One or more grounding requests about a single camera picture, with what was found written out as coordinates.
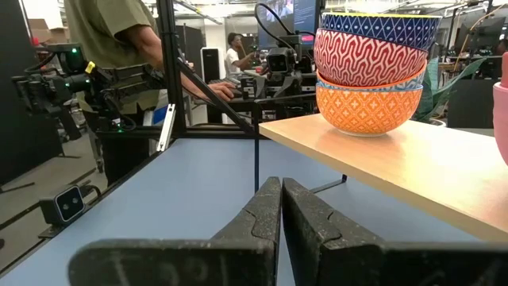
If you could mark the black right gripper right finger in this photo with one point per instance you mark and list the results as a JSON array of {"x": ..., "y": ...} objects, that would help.
[{"x": 357, "y": 262}]

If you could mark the black partition panel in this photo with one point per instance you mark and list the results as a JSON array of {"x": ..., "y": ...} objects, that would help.
[{"x": 24, "y": 99}]

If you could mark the white metal bracket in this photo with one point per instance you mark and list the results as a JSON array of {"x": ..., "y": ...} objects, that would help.
[{"x": 166, "y": 127}]

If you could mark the large blue display screen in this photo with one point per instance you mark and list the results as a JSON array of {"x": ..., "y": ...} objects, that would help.
[{"x": 305, "y": 16}]

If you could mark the dark blue diamond patterned bowl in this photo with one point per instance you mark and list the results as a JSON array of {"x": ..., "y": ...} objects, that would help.
[{"x": 385, "y": 29}]

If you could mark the person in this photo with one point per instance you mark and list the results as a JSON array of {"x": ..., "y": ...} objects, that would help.
[
  {"x": 232, "y": 59},
  {"x": 103, "y": 32}
]

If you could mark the red wavy patterned bowl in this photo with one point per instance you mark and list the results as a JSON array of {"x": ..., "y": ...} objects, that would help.
[{"x": 365, "y": 59}]

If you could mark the white computer tower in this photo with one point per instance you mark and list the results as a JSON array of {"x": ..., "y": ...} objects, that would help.
[{"x": 210, "y": 65}]

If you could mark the black table-level camera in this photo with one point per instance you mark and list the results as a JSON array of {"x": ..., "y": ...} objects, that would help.
[{"x": 63, "y": 206}]

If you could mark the black aluminium rig frame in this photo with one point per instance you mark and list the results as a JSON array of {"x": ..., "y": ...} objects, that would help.
[{"x": 170, "y": 59}]

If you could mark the orange patterned bowl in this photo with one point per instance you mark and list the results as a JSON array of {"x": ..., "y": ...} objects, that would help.
[{"x": 369, "y": 111}]

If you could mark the snake plant in white pot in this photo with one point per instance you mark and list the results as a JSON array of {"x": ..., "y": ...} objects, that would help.
[{"x": 432, "y": 91}]

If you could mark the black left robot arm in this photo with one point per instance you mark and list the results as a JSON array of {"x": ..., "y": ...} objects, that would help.
[{"x": 75, "y": 83}]

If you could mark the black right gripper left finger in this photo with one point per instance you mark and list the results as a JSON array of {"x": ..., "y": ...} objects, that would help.
[{"x": 198, "y": 262}]

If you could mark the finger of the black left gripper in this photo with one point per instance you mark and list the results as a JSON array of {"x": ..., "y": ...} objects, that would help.
[
  {"x": 262, "y": 87},
  {"x": 293, "y": 86}
]

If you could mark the plain red pink bowl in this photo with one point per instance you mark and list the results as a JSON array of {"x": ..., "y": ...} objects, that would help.
[{"x": 501, "y": 119}]

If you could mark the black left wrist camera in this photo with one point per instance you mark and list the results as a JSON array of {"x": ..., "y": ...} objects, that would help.
[{"x": 277, "y": 61}]

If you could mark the brown cardboard box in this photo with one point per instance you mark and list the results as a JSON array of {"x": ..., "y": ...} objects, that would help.
[{"x": 55, "y": 33}]

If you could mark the wooden shelf with black frame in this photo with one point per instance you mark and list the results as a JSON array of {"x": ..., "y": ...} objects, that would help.
[{"x": 397, "y": 167}]

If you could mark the light blue star patterned bowl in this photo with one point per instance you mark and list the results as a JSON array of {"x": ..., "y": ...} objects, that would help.
[{"x": 414, "y": 84}]

